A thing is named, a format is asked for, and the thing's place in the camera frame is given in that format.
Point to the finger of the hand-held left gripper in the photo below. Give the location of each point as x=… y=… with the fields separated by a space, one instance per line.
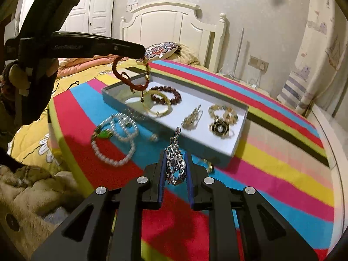
x=125 y=49

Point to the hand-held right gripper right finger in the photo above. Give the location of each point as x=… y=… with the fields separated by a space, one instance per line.
x=190 y=179

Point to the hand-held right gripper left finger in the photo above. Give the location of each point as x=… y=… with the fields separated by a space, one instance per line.
x=162 y=174

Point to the silver ornate pendant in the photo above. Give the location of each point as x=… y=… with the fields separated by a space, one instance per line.
x=176 y=165

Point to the gold leaf brooch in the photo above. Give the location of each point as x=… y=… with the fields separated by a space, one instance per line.
x=191 y=119

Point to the black flower brooch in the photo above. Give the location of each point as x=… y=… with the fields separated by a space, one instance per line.
x=220 y=127

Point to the gold bangle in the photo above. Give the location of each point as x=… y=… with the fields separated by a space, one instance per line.
x=157 y=113

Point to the grey shallow tray box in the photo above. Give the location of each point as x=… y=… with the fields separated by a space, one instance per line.
x=195 y=95

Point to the person's left hand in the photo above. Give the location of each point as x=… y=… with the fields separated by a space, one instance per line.
x=17 y=78

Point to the round embroidered cushion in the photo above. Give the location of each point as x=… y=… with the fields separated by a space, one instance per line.
x=160 y=50

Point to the small silver earring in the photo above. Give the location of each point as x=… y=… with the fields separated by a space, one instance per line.
x=154 y=137

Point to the pink floral folded quilt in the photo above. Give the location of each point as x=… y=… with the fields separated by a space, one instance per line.
x=81 y=68

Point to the white wardrobe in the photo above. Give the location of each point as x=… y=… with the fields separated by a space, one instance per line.
x=100 y=5

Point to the white bed headboard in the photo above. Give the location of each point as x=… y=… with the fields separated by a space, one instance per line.
x=168 y=24

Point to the beige yellow quilt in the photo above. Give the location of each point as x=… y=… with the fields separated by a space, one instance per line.
x=187 y=55

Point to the rainbow striped rug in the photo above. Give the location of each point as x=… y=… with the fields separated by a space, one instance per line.
x=272 y=168

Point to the yellow floral bedsheet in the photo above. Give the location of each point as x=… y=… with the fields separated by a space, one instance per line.
x=32 y=141

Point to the white nightstand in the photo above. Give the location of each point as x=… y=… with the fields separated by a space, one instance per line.
x=244 y=84

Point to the white pole lamp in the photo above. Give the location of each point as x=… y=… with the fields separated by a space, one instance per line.
x=238 y=49

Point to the beige plush blanket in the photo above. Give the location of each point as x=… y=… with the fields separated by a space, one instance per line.
x=27 y=195

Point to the white window ledge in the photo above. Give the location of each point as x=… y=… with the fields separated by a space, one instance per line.
x=331 y=130

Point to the sailboat print curtain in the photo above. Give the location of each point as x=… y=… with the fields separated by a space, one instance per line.
x=312 y=59

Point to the wall socket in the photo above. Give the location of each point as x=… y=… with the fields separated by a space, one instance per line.
x=255 y=62

